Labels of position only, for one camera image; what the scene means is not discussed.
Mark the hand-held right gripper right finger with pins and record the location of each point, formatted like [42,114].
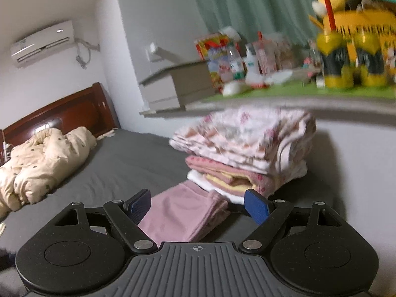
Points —
[256,205]

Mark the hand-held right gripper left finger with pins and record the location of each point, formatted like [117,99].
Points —
[140,205]

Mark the pink ribbed pants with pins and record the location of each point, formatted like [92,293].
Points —
[185,213]

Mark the yellow folded garment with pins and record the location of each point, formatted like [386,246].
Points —
[229,183]

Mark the grey-sheeted bed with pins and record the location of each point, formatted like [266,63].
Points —
[133,161]

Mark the pink dotted folded garment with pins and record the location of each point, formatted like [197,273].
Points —
[222,165]

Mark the floral white folded garment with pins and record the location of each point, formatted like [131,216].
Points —
[247,136]

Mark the white frilled cloth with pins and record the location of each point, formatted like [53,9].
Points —
[105,134]

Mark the beige heart-print duvet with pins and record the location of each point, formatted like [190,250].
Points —
[46,164]

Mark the white oval object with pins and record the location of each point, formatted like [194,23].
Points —
[233,88]

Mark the green windowsill mat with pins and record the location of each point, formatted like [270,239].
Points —
[294,91]

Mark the dark wooden headboard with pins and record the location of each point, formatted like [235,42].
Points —
[62,111]

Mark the grey drawer box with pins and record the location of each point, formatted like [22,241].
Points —
[176,86]

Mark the white pump bottle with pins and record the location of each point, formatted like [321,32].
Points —
[253,65]

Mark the clear plastic bottle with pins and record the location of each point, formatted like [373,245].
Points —
[236,65]

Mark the white power strip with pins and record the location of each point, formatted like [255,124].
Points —
[6,151]

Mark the colourful snack packet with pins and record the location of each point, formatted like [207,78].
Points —
[216,49]

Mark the air conditioner pipe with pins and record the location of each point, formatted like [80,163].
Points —
[86,52]

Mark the white air conditioner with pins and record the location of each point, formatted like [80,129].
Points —
[43,43]

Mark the yellow canned drink pack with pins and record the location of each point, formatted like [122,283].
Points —
[355,43]

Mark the green curtain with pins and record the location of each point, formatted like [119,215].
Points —
[247,3]

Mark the white wall charger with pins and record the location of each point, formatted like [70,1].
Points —
[157,52]

